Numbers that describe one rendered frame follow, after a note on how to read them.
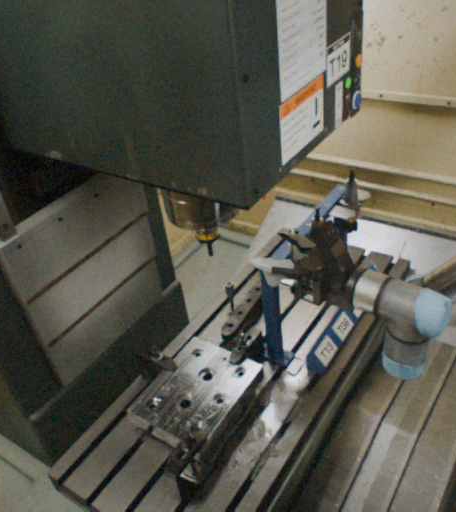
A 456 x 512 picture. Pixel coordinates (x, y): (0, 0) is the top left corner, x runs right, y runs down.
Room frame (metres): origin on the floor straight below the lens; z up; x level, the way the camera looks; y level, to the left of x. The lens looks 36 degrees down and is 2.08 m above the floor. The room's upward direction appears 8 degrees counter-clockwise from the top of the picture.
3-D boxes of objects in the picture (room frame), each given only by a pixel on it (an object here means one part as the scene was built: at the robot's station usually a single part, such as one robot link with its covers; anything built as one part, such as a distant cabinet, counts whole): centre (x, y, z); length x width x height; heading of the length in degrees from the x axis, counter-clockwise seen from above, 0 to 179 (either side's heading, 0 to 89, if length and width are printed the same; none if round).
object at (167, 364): (1.04, 0.22, 0.97); 0.13 x 0.03 x 0.15; 51
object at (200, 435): (0.74, 0.15, 0.97); 0.13 x 0.03 x 0.15; 141
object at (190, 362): (0.93, 0.12, 0.97); 0.29 x 0.23 x 0.05; 141
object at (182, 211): (0.98, 0.03, 1.55); 0.16 x 0.16 x 0.12
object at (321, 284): (0.78, -0.19, 1.42); 0.12 x 0.08 x 0.09; 47
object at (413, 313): (0.67, -0.31, 1.42); 0.11 x 0.08 x 0.09; 47
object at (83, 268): (1.26, 0.37, 1.16); 0.48 x 0.05 x 0.51; 141
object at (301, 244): (0.88, -0.15, 1.43); 0.09 x 0.03 x 0.06; 23
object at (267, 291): (1.08, -0.11, 1.05); 0.10 x 0.05 x 0.30; 51
